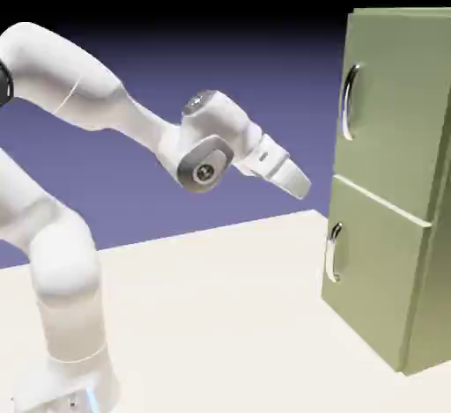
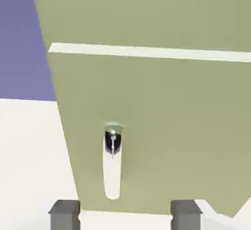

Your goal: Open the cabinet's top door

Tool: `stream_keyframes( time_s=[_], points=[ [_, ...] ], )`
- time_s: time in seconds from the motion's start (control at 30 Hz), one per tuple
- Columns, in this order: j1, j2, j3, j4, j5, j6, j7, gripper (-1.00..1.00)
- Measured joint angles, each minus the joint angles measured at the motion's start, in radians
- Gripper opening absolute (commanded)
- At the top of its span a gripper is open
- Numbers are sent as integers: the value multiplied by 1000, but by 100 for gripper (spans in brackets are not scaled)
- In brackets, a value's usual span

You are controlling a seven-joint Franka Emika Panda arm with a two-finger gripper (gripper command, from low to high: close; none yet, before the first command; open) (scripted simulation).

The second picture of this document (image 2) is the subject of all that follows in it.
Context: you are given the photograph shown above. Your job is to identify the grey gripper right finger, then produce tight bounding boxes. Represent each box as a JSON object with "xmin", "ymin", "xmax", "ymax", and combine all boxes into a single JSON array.
[{"xmin": 170, "ymin": 199, "xmax": 234, "ymax": 230}]

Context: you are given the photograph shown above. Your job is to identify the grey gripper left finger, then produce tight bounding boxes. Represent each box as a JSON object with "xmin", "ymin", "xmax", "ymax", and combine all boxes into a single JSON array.
[{"xmin": 48, "ymin": 199, "xmax": 81, "ymax": 230}]

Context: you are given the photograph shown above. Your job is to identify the green cabinet door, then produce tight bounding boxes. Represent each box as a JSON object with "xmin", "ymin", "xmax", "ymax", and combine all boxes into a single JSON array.
[{"xmin": 48, "ymin": 42, "xmax": 251, "ymax": 218}]

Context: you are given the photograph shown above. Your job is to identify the green painted cabinet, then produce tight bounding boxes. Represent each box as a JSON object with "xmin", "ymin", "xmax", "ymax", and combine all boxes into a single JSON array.
[{"xmin": 29, "ymin": 0, "xmax": 251, "ymax": 218}]

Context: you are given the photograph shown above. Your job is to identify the curved silver door handle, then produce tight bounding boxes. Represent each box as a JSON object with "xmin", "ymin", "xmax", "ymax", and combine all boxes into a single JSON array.
[{"xmin": 102, "ymin": 122, "xmax": 126, "ymax": 201}]

